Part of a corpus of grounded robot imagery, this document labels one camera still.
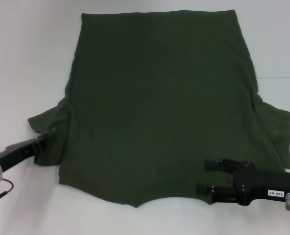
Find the dark green t-shirt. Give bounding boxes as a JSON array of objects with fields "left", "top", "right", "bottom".
[{"left": 27, "top": 9, "right": 290, "bottom": 209}]

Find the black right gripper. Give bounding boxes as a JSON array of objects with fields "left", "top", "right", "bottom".
[{"left": 195, "top": 158, "right": 290, "bottom": 206}]

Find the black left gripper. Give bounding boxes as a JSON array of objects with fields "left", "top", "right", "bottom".
[{"left": 0, "top": 132, "right": 50, "bottom": 173}]

